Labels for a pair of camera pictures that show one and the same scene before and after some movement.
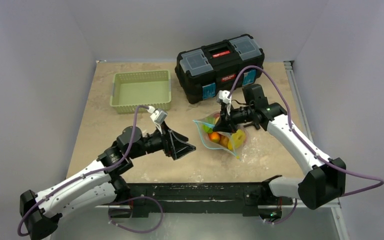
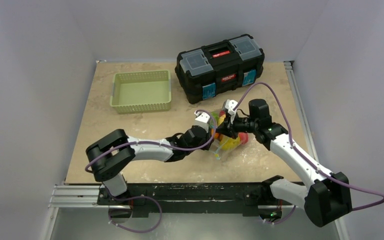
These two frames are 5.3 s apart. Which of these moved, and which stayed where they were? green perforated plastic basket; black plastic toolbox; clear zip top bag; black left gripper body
Moved: black left gripper body; clear zip top bag
Stayed: black plastic toolbox; green perforated plastic basket
